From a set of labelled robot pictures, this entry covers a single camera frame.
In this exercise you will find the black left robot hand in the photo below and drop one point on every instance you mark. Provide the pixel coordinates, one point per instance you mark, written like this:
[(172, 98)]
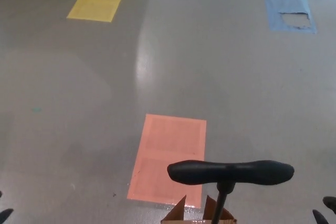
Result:
[(5, 213)]

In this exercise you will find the brown cardboard box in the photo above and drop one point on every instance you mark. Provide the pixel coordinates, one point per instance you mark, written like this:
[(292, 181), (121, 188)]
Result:
[(176, 213)]

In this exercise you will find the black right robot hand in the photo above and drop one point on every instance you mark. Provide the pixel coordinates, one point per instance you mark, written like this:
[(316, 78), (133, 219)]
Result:
[(330, 202)]

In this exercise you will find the torn blue paper sheet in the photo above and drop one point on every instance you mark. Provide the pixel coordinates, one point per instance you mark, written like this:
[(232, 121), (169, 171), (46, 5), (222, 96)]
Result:
[(286, 3)]

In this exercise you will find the orange paper sheet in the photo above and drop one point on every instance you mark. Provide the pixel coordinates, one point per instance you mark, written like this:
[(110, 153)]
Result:
[(168, 153)]

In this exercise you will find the yellow paper sheet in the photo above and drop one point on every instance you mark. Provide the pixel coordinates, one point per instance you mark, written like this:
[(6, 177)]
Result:
[(97, 2)]

